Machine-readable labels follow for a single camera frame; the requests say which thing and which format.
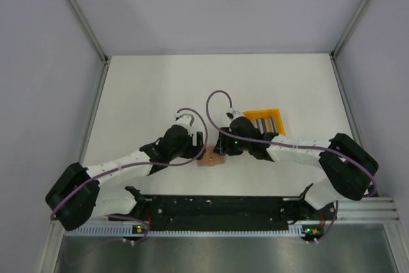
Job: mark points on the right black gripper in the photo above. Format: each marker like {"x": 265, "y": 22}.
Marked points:
{"x": 223, "y": 146}

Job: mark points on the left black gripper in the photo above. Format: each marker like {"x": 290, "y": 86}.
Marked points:
{"x": 193, "y": 151}

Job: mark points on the tan leather card holder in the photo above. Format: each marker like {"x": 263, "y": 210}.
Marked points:
{"x": 211, "y": 158}

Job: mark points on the yellow plastic bin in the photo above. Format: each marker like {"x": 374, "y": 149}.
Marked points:
{"x": 267, "y": 113}

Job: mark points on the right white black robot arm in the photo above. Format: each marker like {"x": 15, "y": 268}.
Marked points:
{"x": 349, "y": 170}

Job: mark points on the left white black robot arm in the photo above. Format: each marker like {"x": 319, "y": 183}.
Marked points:
{"x": 84, "y": 193}

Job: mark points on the stack of striped cards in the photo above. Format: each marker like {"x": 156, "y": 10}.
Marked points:
{"x": 265, "y": 125}

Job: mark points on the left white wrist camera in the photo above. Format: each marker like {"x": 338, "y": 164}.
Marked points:
{"x": 184, "y": 120}

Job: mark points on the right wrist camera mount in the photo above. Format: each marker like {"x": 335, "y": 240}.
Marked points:
{"x": 233, "y": 114}

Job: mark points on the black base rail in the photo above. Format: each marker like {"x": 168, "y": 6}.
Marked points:
{"x": 220, "y": 213}

